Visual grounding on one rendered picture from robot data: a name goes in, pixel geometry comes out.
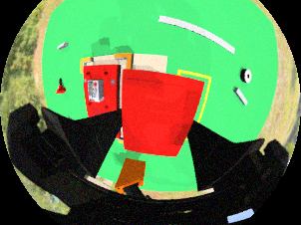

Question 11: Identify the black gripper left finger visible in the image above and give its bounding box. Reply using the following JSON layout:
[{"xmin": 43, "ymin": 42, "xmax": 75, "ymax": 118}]
[{"xmin": 41, "ymin": 106, "xmax": 124, "ymax": 179}]

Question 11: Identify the yellow rectangular outline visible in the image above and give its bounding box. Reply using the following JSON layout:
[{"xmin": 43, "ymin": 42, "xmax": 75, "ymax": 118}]
[{"xmin": 177, "ymin": 70, "xmax": 211, "ymax": 116}]

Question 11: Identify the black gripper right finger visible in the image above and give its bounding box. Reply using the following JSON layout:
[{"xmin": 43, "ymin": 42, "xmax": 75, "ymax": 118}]
[{"xmin": 186, "ymin": 120, "xmax": 265, "ymax": 191}]

